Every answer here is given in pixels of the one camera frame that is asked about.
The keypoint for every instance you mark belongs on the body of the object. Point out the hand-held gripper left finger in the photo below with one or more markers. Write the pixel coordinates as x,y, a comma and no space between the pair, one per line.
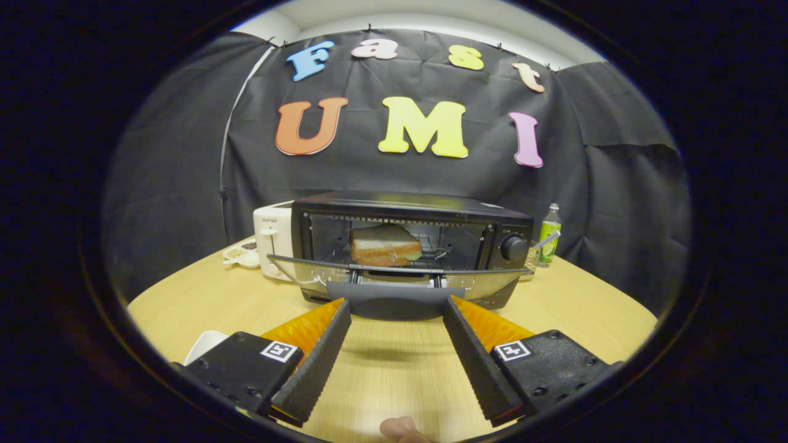
317,369

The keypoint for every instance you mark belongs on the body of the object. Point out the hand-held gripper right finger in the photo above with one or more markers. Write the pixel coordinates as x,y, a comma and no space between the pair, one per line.
483,369

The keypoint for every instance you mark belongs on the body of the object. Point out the toast sandwich with lettuce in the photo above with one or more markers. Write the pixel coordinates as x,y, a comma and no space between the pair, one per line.
381,246

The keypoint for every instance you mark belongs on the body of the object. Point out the black toaster oven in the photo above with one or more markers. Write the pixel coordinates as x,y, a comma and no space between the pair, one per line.
400,206

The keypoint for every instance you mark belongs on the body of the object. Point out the white pop-up toaster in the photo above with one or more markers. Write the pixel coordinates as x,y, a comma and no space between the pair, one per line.
274,240

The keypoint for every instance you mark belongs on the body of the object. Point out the white rectangular plate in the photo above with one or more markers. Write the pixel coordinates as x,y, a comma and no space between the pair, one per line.
206,344

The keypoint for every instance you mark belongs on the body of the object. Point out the clear glass with striped straw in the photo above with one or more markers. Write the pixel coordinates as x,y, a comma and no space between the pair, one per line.
532,259

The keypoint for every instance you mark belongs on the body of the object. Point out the small white snack dish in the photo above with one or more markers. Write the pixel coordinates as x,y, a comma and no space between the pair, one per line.
240,253

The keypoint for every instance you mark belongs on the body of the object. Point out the green drink bottle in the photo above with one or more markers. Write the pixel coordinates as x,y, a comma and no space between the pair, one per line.
549,237

